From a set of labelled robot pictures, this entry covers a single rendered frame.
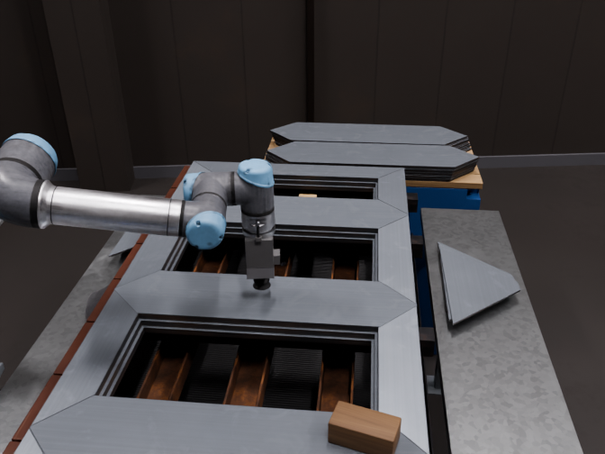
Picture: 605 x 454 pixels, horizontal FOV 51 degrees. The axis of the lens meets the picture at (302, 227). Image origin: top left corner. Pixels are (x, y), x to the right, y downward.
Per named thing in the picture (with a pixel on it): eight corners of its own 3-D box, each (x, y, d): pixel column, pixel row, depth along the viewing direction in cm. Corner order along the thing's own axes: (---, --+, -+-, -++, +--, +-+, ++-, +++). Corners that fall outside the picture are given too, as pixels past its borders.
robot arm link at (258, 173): (234, 157, 139) (273, 156, 139) (237, 201, 144) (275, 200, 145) (232, 172, 132) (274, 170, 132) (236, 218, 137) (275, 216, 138)
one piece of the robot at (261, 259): (284, 226, 138) (286, 287, 146) (284, 207, 146) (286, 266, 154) (240, 228, 138) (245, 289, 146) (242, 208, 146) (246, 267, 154)
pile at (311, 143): (468, 140, 256) (470, 126, 253) (482, 183, 221) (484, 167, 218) (274, 134, 263) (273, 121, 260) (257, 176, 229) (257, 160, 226)
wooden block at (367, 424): (400, 436, 115) (401, 417, 113) (392, 461, 111) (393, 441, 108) (338, 419, 119) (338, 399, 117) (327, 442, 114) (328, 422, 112)
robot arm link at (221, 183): (179, 192, 129) (233, 189, 130) (185, 166, 139) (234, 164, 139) (184, 223, 134) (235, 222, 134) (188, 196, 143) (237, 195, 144)
